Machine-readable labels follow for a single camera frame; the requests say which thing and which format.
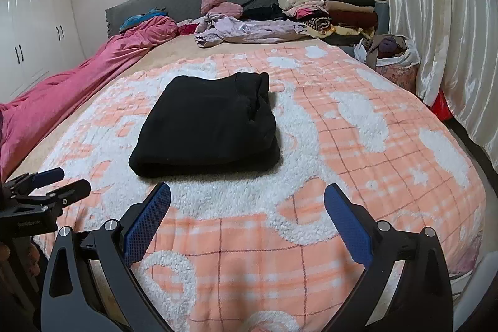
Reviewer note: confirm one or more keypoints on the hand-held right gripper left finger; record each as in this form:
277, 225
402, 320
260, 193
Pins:
149, 221

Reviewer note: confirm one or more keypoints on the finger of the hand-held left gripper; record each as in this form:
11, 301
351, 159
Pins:
50, 174
70, 190

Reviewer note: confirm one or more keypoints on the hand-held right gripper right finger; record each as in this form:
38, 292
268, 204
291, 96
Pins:
348, 227

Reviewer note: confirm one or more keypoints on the black sweater with orange cuffs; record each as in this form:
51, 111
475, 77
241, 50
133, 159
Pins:
206, 129

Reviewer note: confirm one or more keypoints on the white bag of clothes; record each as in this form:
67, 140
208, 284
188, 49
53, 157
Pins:
408, 56

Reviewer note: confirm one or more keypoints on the pile of folded clothes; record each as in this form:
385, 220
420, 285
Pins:
350, 13

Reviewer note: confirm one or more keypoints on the person's left hand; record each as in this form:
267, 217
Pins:
34, 258

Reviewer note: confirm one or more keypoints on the orange white plaid fleece blanket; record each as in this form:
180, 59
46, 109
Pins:
350, 168

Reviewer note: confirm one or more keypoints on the pink satin quilt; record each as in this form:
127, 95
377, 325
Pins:
58, 94

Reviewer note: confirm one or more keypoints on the white wardrobe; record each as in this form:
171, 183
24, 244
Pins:
35, 24

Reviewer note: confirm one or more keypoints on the red bag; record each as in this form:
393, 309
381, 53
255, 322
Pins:
441, 106

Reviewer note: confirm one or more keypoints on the pink floral storage box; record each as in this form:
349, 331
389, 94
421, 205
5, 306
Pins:
400, 79

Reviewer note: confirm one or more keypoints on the beige plush bed sheet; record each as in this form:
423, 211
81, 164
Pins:
175, 48

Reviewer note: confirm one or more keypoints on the blue cloth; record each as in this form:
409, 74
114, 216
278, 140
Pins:
134, 21

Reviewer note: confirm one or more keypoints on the red cloth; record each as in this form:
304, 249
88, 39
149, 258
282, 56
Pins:
188, 29

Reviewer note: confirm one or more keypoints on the grey blue pillow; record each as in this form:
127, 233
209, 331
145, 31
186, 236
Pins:
382, 19

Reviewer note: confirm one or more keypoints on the crumpled lilac garment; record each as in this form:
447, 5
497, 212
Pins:
249, 30

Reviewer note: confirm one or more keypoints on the pink fluffy garment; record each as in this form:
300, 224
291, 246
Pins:
218, 3

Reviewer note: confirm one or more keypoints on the black crumpled garment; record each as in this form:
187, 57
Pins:
264, 12

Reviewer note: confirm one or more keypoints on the white satin curtain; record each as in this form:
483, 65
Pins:
439, 5

